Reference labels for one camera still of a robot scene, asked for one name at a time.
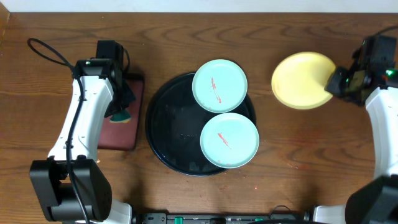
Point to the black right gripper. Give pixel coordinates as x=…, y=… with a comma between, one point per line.
x=332, y=85

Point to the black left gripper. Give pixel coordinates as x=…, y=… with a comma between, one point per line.
x=130, y=97

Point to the green sponge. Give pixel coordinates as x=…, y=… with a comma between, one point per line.
x=121, y=117

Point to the yellow plate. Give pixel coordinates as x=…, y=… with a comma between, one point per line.
x=299, y=81

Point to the pale green plate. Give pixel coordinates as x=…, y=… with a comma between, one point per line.
x=219, y=86

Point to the light blue plate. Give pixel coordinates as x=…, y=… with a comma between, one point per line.
x=229, y=140

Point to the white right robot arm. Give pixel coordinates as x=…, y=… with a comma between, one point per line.
x=377, y=201

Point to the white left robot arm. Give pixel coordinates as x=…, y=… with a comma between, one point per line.
x=69, y=184

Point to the dark red rectangular tray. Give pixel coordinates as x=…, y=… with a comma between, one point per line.
x=123, y=136

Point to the black round tray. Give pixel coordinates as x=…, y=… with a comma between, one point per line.
x=174, y=122

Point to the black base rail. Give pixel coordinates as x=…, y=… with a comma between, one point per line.
x=163, y=218

